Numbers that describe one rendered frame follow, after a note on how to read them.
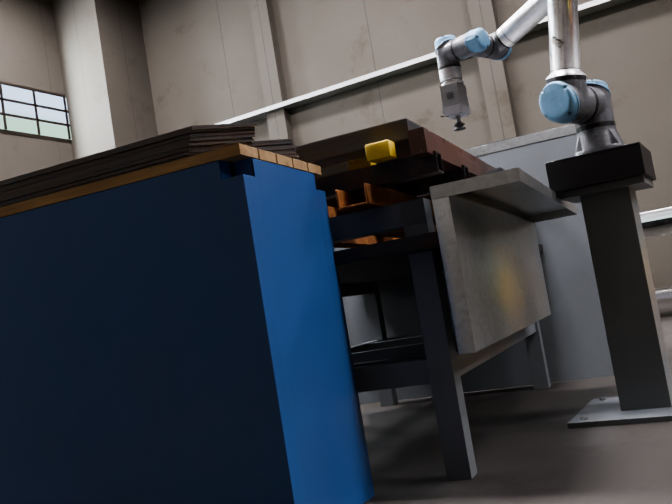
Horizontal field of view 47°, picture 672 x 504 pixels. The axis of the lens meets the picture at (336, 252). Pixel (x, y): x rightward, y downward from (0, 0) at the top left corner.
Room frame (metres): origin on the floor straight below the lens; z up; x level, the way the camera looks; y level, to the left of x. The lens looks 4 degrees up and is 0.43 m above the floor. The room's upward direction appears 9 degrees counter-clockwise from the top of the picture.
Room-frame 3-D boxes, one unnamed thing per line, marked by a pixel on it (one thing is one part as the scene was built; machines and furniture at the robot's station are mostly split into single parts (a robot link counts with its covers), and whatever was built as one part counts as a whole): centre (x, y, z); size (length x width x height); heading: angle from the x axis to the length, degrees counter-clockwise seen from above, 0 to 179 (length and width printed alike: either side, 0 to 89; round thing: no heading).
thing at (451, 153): (2.52, -0.53, 0.80); 1.62 x 0.04 x 0.06; 158
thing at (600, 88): (2.34, -0.84, 0.94); 0.13 x 0.12 x 0.14; 132
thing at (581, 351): (3.39, -0.57, 0.51); 1.30 x 0.04 x 1.01; 68
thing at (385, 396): (3.44, -0.12, 0.34); 0.06 x 0.06 x 0.68; 68
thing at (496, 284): (2.31, -0.49, 0.48); 1.30 x 0.04 x 0.35; 158
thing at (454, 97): (2.56, -0.47, 1.08); 0.10 x 0.09 x 0.16; 61
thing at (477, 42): (2.49, -0.56, 1.23); 0.11 x 0.11 x 0.08; 42
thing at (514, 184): (2.28, -0.57, 0.67); 1.30 x 0.20 x 0.03; 158
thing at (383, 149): (1.81, -0.14, 0.79); 0.06 x 0.05 x 0.04; 68
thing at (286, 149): (1.81, 0.45, 0.82); 0.80 x 0.40 x 0.06; 68
